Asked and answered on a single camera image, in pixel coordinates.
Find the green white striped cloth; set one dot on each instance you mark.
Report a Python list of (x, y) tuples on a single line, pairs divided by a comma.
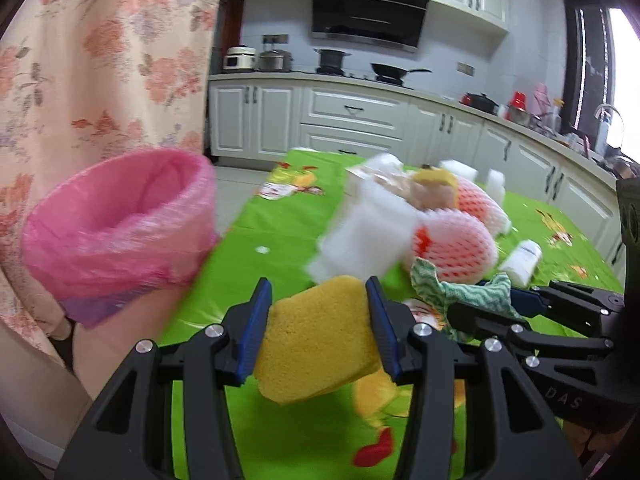
[(450, 292)]

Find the black range hood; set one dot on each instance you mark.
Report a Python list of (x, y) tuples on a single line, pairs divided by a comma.
[(370, 10)]

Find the red container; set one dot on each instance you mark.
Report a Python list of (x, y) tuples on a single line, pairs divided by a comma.
[(517, 100)]

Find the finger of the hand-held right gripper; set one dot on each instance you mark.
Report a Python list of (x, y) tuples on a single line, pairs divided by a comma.
[(575, 296), (550, 337)]

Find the crumpled brown paper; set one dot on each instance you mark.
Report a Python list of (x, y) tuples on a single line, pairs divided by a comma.
[(432, 199)]

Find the dark framed window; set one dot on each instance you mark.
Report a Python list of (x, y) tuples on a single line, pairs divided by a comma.
[(585, 60)]

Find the chrome sink faucet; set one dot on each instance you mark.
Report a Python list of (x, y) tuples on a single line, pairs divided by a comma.
[(607, 110)]

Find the white rice cooker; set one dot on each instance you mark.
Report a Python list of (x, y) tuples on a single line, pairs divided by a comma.
[(239, 59)]

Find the black cooking pot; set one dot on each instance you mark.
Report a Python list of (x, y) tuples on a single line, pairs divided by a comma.
[(332, 59)]

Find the white plastic bottle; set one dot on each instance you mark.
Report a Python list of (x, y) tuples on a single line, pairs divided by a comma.
[(522, 262)]

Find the wall socket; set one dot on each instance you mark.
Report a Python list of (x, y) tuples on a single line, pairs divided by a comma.
[(465, 68), (275, 39)]

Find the white lower kitchen cabinets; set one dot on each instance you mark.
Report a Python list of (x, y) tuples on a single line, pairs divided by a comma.
[(350, 120)]

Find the pink bottle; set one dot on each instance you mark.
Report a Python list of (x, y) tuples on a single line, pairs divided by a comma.
[(541, 96)]

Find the large white foam block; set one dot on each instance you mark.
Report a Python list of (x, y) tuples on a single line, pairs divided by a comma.
[(365, 230)]

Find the red black casserole pot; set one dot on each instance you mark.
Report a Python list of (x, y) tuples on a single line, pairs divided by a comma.
[(479, 102)]

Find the purple bin with pink bag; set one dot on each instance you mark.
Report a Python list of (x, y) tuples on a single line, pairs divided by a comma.
[(125, 240)]

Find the white foam cube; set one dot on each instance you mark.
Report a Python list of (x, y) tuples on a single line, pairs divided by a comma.
[(459, 170)]

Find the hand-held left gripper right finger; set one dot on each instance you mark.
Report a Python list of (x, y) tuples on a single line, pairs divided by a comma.
[(384, 331)]

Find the steel mixing bowl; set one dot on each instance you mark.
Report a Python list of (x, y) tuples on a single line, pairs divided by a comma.
[(525, 117)]

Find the steel pressure cooker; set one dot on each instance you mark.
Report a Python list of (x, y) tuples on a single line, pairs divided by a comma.
[(275, 60)]

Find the pink white foam fruit net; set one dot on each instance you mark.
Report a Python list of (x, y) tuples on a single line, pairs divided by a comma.
[(480, 202), (457, 247)]

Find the green printed tablecloth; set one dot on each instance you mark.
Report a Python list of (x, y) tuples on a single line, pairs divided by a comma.
[(280, 220)]

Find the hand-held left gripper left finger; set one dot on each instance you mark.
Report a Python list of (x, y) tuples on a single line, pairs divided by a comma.
[(255, 321)]

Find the black frying pan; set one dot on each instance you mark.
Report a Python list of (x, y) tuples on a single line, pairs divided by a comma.
[(392, 71)]

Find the narrow white foam block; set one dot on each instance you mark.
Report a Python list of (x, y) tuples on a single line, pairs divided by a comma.
[(496, 187)]

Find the floral curtain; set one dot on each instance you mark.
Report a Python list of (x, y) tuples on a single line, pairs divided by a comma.
[(100, 60)]

